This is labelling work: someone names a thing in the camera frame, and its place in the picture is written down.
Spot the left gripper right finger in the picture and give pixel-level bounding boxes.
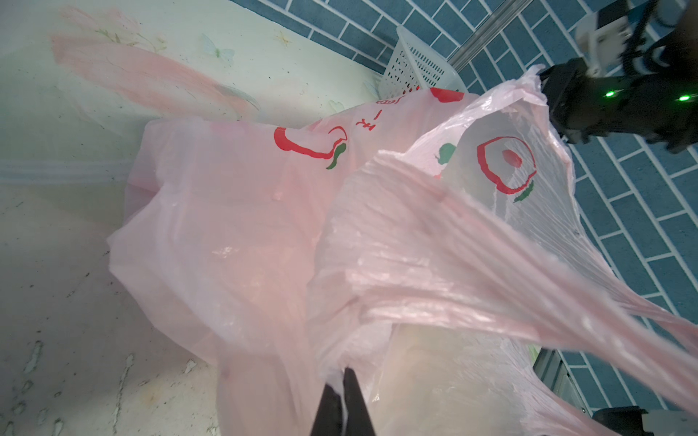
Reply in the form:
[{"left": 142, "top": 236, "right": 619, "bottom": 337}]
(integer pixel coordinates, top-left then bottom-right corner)
[{"left": 344, "top": 368, "right": 376, "bottom": 436}]

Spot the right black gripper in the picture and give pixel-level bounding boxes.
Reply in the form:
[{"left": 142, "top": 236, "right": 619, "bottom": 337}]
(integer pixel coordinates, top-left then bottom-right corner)
[{"left": 539, "top": 58, "right": 697, "bottom": 153}]

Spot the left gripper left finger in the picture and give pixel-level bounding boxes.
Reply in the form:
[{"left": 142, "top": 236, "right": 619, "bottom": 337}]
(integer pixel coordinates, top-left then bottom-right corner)
[{"left": 310, "top": 384, "right": 344, "bottom": 436}]

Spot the pink plastic bag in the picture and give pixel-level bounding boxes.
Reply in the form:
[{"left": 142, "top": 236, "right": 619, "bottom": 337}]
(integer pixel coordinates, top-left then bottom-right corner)
[{"left": 108, "top": 68, "right": 697, "bottom": 435}]

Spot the white plastic mesh basket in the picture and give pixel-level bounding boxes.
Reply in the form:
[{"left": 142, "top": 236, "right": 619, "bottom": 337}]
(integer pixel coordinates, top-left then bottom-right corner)
[{"left": 378, "top": 27, "right": 466, "bottom": 100}]

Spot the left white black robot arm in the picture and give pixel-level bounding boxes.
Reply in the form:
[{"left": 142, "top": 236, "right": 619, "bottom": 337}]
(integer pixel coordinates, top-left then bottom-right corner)
[{"left": 310, "top": 368, "right": 697, "bottom": 435}]

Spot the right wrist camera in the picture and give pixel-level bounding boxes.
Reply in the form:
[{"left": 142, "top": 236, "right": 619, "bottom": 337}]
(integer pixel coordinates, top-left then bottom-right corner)
[{"left": 574, "top": 0, "right": 663, "bottom": 77}]

